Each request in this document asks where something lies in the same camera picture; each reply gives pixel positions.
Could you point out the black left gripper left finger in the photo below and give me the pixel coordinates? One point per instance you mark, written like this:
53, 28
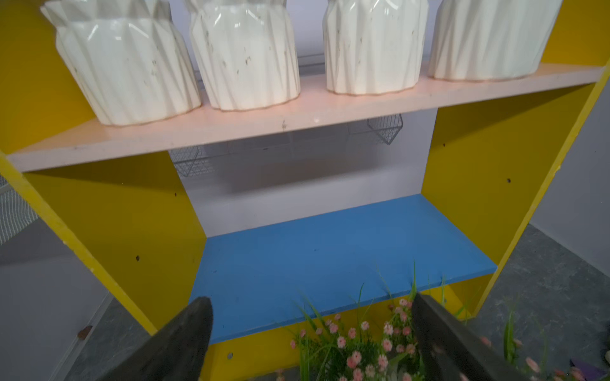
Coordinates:
176, 352

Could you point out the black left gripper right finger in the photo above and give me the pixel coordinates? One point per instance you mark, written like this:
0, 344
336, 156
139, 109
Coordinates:
450, 351

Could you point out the orange flower pot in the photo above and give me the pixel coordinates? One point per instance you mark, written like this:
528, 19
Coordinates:
127, 57
245, 51
490, 40
374, 47

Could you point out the yellow pink blue shelf rack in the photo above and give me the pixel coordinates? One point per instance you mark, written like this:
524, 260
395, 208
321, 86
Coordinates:
119, 205

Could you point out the pink flower pot right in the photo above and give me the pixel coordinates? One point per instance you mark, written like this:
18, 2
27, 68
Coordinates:
539, 348

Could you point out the pink flower pot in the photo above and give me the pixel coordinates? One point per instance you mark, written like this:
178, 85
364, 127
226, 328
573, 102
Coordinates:
330, 350
539, 348

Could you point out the pink flower pot middle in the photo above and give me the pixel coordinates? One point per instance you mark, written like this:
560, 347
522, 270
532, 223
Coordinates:
330, 350

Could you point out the small brown debris piece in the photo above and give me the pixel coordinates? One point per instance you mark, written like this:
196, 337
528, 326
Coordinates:
84, 333

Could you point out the white mesh wall basket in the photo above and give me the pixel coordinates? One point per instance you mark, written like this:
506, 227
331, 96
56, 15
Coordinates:
16, 213

